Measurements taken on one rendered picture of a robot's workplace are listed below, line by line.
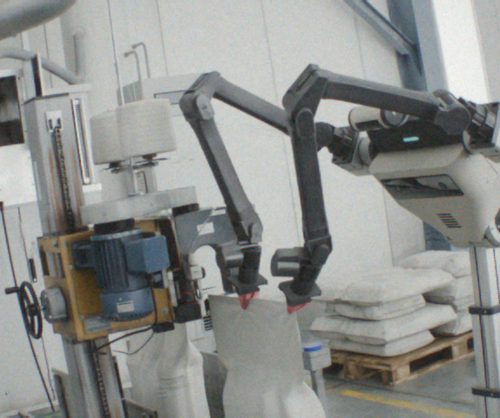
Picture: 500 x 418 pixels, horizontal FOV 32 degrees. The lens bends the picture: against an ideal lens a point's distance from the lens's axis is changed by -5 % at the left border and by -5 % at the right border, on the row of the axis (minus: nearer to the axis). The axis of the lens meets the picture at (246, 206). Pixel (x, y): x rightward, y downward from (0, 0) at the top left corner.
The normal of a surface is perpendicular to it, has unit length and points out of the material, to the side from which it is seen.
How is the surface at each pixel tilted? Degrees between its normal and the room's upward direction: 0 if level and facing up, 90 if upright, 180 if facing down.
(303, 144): 127
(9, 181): 90
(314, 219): 115
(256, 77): 90
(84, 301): 90
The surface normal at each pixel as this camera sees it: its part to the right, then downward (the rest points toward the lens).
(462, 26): 0.51, -0.04
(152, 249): 0.82, -0.10
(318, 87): 0.23, 0.53
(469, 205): -0.55, 0.76
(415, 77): -0.85, 0.16
